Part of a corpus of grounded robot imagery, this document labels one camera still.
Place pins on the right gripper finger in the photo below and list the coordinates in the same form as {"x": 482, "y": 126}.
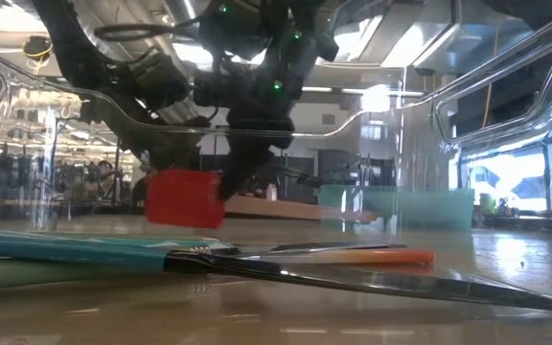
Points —
{"x": 249, "y": 158}

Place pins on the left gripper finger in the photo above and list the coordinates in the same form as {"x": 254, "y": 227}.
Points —
{"x": 177, "y": 155}

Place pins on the clear plastic container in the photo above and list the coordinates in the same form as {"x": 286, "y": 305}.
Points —
{"x": 496, "y": 287}

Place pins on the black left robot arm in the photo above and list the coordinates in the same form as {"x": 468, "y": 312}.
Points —
{"x": 65, "y": 48}

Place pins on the black partition panel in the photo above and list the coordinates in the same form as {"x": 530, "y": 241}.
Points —
{"x": 348, "y": 167}
{"x": 300, "y": 167}

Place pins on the person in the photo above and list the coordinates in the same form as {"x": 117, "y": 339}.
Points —
{"x": 105, "y": 172}

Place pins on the background robot workstation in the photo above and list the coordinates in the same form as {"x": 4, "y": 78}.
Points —
{"x": 17, "y": 182}

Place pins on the teal plastic container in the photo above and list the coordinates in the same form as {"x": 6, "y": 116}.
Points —
{"x": 424, "y": 206}

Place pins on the green cup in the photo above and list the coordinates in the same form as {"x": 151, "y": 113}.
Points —
{"x": 487, "y": 203}

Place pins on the bright window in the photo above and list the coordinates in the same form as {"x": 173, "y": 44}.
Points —
{"x": 511, "y": 177}

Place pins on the black gantry frame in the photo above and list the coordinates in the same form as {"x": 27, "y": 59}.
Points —
{"x": 55, "y": 158}

